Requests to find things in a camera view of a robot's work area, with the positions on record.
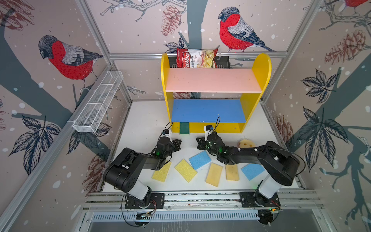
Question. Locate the black wire basket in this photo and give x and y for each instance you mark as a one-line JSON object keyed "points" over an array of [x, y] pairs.
{"points": [[221, 63]]}

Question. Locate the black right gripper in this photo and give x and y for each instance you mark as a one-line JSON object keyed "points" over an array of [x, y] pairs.
{"points": [[201, 143]]}

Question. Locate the tan sponge upright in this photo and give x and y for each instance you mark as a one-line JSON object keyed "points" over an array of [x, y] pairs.
{"points": [[232, 173]]}

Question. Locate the dark green sponge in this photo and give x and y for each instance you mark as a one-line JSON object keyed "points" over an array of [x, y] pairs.
{"points": [[184, 128]]}

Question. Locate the red cassava chips bag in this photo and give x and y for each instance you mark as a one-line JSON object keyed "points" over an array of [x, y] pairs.
{"points": [[196, 58]]}

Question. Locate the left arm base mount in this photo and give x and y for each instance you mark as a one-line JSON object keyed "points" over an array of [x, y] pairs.
{"points": [[151, 201]]}

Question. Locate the yellow sponge far left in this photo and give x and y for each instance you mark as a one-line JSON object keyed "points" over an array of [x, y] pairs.
{"points": [[161, 174]]}

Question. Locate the aluminium rail frame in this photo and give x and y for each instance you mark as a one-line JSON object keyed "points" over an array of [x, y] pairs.
{"points": [[292, 198]]}

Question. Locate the blue sponge centre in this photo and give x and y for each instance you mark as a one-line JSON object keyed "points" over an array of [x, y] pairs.
{"points": [[200, 160]]}

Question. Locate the yellow shelf unit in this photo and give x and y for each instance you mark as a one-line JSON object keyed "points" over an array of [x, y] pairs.
{"points": [[232, 115]]}

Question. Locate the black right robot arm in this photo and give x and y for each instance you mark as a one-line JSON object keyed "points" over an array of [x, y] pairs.
{"points": [[281, 165]]}

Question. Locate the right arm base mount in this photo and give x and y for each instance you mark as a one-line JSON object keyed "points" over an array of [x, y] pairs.
{"points": [[255, 199]]}

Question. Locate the blue sponge right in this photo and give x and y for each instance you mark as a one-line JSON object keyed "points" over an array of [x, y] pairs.
{"points": [[251, 171]]}

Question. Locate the round smiley face sponge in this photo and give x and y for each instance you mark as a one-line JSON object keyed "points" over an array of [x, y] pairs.
{"points": [[246, 143]]}

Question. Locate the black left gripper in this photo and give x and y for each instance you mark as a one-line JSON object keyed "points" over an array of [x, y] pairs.
{"points": [[177, 146]]}

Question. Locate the orange yellow sponge tilted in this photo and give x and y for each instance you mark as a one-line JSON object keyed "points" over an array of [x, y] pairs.
{"points": [[214, 174]]}

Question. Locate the blue sponge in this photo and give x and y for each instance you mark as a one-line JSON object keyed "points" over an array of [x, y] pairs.
{"points": [[251, 171], [200, 160]]}

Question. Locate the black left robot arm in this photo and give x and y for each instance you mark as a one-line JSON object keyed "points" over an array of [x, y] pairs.
{"points": [[124, 170]]}

